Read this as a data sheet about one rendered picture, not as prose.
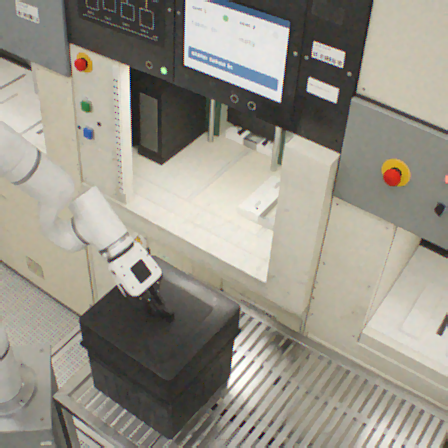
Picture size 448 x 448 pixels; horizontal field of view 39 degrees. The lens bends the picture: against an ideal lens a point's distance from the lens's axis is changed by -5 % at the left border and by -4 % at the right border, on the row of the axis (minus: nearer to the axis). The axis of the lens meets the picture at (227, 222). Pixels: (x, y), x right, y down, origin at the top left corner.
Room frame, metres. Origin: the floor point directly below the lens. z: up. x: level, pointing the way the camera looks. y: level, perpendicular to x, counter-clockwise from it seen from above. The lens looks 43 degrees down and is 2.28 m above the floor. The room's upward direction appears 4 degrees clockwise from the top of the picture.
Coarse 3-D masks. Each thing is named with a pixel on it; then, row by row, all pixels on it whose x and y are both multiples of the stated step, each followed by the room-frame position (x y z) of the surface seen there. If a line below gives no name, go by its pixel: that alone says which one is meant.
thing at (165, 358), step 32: (160, 288) 1.07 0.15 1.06; (192, 288) 1.08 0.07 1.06; (96, 320) 0.95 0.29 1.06; (128, 320) 0.96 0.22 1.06; (160, 320) 0.97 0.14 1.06; (192, 320) 0.98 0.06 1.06; (224, 320) 0.99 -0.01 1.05; (96, 352) 0.92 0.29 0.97; (128, 352) 0.87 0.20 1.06; (160, 352) 0.88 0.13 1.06; (192, 352) 0.88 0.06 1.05; (160, 384) 0.81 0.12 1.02
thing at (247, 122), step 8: (232, 112) 1.98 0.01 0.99; (240, 112) 1.96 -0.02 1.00; (232, 120) 1.98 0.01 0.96; (240, 120) 1.96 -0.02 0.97; (248, 120) 1.94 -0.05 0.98; (256, 120) 1.93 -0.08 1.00; (248, 128) 1.94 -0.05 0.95; (256, 128) 1.92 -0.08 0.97; (264, 128) 1.91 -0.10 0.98; (272, 128) 1.89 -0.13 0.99; (264, 136) 1.90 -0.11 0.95; (272, 136) 1.89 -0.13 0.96; (264, 144) 1.91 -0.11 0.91
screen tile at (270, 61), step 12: (240, 24) 1.36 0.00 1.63; (252, 24) 1.35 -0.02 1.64; (252, 36) 1.35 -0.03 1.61; (264, 36) 1.33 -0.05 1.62; (240, 48) 1.36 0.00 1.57; (252, 48) 1.34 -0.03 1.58; (276, 48) 1.31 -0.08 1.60; (252, 60) 1.34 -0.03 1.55; (264, 60) 1.33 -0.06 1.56; (276, 60) 1.31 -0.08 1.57; (276, 72) 1.31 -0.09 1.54
